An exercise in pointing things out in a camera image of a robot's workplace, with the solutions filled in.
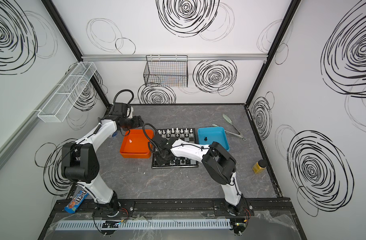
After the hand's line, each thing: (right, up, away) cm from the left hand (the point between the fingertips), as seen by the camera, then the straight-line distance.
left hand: (140, 122), depth 93 cm
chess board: (+30, -9, +6) cm, 32 cm away
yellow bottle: (+69, -23, -13) cm, 74 cm away
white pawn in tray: (-8, -13, +5) cm, 16 cm away
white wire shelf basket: (-34, +9, -19) cm, 41 cm away
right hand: (+13, -23, -8) cm, 27 cm away
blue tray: (+43, -10, +12) cm, 46 cm away
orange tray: (-5, -14, +5) cm, 16 cm away
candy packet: (-27, -40, -18) cm, 51 cm away
